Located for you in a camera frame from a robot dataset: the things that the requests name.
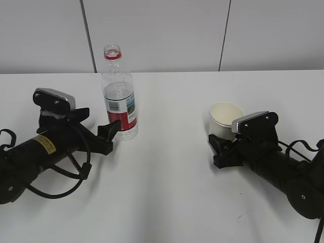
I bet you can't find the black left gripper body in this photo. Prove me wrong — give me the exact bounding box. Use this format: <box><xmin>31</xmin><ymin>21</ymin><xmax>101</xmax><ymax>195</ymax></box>
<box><xmin>37</xmin><ymin>112</ymin><xmax>113</xmax><ymax>155</ymax></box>

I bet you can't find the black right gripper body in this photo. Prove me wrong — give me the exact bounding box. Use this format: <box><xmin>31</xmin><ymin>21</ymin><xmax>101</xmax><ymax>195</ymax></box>
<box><xmin>214</xmin><ymin>135</ymin><xmax>281</xmax><ymax>169</ymax></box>

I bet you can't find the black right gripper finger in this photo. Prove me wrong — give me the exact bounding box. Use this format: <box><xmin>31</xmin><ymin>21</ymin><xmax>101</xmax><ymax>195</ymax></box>
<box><xmin>208</xmin><ymin>134</ymin><xmax>233</xmax><ymax>155</ymax></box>

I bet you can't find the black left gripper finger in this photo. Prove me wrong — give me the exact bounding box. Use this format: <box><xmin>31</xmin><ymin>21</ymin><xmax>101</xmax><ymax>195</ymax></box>
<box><xmin>66</xmin><ymin>108</ymin><xmax>90</xmax><ymax>121</ymax></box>
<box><xmin>97</xmin><ymin>120</ymin><xmax>121</xmax><ymax>142</ymax></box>

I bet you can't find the white paper cup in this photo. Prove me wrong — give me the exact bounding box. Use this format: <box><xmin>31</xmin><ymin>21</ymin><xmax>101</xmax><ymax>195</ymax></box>
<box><xmin>209</xmin><ymin>102</ymin><xmax>244</xmax><ymax>141</ymax></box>

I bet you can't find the clear water bottle red label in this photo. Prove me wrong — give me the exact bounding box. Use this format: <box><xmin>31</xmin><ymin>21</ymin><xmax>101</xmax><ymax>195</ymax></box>
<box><xmin>101</xmin><ymin>45</ymin><xmax>138</xmax><ymax>141</ymax></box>

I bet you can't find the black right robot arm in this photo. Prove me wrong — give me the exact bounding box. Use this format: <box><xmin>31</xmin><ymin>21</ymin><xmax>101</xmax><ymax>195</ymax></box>
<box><xmin>208</xmin><ymin>134</ymin><xmax>323</xmax><ymax>219</ymax></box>

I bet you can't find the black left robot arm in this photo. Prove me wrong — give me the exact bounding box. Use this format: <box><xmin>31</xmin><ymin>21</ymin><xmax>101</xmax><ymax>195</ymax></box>
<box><xmin>1</xmin><ymin>108</ymin><xmax>121</xmax><ymax>205</ymax></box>

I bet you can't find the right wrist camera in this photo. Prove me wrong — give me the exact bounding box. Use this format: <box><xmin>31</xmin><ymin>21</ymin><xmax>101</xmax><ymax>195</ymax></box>
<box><xmin>231</xmin><ymin>111</ymin><xmax>278</xmax><ymax>143</ymax></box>

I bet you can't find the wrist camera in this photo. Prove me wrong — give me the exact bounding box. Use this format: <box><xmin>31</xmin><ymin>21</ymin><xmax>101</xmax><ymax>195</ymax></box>
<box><xmin>231</xmin><ymin>111</ymin><xmax>278</xmax><ymax>143</ymax></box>
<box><xmin>33</xmin><ymin>88</ymin><xmax>76</xmax><ymax>115</ymax></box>

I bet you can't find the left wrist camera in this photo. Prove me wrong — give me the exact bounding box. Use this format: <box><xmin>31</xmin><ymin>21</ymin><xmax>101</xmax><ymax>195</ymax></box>
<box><xmin>33</xmin><ymin>88</ymin><xmax>76</xmax><ymax>115</ymax></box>

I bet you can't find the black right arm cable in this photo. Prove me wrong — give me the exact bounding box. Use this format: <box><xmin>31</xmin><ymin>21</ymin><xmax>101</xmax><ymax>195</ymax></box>
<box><xmin>277</xmin><ymin>138</ymin><xmax>324</xmax><ymax>243</ymax></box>

